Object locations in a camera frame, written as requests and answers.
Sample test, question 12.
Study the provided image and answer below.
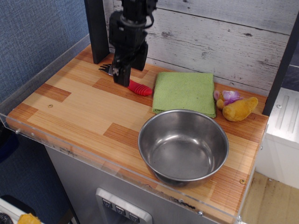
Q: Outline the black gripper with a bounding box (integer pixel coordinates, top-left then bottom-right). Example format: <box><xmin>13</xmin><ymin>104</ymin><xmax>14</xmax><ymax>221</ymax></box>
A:
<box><xmin>109</xmin><ymin>11</ymin><xmax>148</xmax><ymax>87</ymax></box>

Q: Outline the red-handled metal spork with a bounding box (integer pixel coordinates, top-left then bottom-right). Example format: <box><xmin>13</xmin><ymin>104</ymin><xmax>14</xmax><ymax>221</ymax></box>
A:
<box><xmin>99</xmin><ymin>64</ymin><xmax>152</xmax><ymax>96</ymax></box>

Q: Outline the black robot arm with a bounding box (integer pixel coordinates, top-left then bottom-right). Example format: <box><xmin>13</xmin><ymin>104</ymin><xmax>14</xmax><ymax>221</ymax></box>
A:
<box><xmin>109</xmin><ymin>0</ymin><xmax>157</xmax><ymax>87</ymax></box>

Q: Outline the clear acrylic edge guard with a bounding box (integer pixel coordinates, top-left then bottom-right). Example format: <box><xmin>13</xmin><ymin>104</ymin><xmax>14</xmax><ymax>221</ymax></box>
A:
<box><xmin>0</xmin><ymin>36</ymin><xmax>268</xmax><ymax>224</ymax></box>

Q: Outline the green folded cloth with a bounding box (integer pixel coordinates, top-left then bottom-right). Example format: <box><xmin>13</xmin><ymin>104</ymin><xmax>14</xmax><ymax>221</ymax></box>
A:
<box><xmin>152</xmin><ymin>72</ymin><xmax>216</xmax><ymax>118</ymax></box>

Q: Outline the stainless steel bowl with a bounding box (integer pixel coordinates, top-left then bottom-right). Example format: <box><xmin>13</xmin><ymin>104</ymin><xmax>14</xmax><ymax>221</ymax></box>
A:
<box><xmin>138</xmin><ymin>109</ymin><xmax>229</xmax><ymax>187</ymax></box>

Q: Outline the yellow plush toy with flower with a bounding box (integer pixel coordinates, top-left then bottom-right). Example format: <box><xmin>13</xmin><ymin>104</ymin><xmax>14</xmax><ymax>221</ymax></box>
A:
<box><xmin>213</xmin><ymin>90</ymin><xmax>258</xmax><ymax>122</ymax></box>

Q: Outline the grey cabinet with button panel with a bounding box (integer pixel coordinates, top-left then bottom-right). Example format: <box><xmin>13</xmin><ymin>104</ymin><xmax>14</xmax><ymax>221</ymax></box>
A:
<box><xmin>46</xmin><ymin>147</ymin><xmax>214</xmax><ymax>224</ymax></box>

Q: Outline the white side unit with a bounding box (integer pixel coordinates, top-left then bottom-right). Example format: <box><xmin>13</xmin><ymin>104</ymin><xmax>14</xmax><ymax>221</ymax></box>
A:
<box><xmin>256</xmin><ymin>88</ymin><xmax>299</xmax><ymax>188</ymax></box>

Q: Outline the yellow object bottom left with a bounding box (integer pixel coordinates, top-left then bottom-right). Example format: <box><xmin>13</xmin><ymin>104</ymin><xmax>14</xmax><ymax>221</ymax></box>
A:
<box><xmin>17</xmin><ymin>213</ymin><xmax>42</xmax><ymax>224</ymax></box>

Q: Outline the dark vertical post left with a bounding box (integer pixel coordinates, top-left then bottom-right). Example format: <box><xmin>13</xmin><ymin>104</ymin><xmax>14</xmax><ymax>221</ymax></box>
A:
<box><xmin>84</xmin><ymin>0</ymin><xmax>110</xmax><ymax>64</ymax></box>

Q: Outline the dark vertical post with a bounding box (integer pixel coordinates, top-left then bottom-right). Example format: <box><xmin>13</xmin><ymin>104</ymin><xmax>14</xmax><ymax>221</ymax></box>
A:
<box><xmin>262</xmin><ymin>15</ymin><xmax>299</xmax><ymax>116</ymax></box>
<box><xmin>84</xmin><ymin>0</ymin><xmax>110</xmax><ymax>64</ymax></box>

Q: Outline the dark vertical post right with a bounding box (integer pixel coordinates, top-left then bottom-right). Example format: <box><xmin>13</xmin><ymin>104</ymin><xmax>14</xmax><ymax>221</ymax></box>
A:
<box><xmin>262</xmin><ymin>15</ymin><xmax>299</xmax><ymax>116</ymax></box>

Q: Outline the black braided cable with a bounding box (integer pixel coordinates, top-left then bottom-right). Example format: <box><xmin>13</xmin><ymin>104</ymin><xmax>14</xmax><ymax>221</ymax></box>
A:
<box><xmin>0</xmin><ymin>212</ymin><xmax>16</xmax><ymax>224</ymax></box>

